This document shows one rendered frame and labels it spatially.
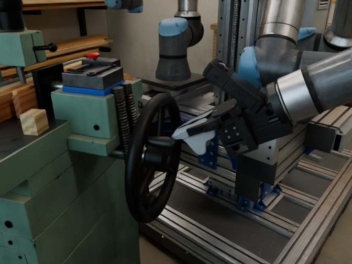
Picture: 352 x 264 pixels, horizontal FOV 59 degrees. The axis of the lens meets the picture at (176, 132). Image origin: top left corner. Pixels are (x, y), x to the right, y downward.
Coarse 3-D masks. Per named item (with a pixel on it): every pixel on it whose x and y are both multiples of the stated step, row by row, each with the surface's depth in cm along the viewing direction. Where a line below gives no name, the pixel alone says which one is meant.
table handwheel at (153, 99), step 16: (160, 96) 64; (144, 112) 59; (160, 112) 67; (176, 112) 74; (144, 128) 57; (160, 128) 67; (176, 128) 78; (144, 144) 57; (128, 160) 56; (144, 160) 68; (160, 160) 66; (176, 160) 81; (128, 176) 56; (144, 176) 64; (176, 176) 81; (128, 192) 57; (144, 192) 62; (160, 192) 77; (128, 208) 60; (144, 208) 63; (160, 208) 72
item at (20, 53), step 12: (0, 36) 66; (12, 36) 65; (24, 36) 65; (36, 36) 69; (0, 48) 67; (12, 48) 66; (24, 48) 66; (0, 60) 68; (12, 60) 67; (24, 60) 66; (36, 60) 70
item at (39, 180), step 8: (64, 152) 65; (72, 152) 68; (80, 152) 71; (56, 160) 63; (64, 160) 66; (72, 160) 68; (48, 168) 61; (56, 168) 63; (64, 168) 66; (32, 176) 57; (40, 176) 59; (48, 176) 61; (56, 176) 64; (24, 184) 57; (32, 184) 58; (40, 184) 60; (16, 192) 59; (24, 192) 58; (32, 192) 58
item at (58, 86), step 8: (56, 64) 72; (32, 72) 67; (40, 72) 67; (48, 72) 70; (56, 72) 72; (40, 80) 68; (48, 80) 70; (56, 80) 73; (40, 88) 68; (48, 88) 70; (56, 88) 70; (40, 96) 69; (48, 96) 71; (40, 104) 70; (48, 104) 71
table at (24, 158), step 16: (48, 112) 70; (0, 128) 62; (16, 128) 62; (48, 128) 62; (64, 128) 64; (0, 144) 56; (16, 144) 56; (32, 144) 56; (48, 144) 60; (64, 144) 65; (80, 144) 64; (96, 144) 63; (112, 144) 65; (0, 160) 50; (16, 160) 53; (32, 160) 57; (48, 160) 61; (0, 176) 50; (16, 176) 53; (0, 192) 51
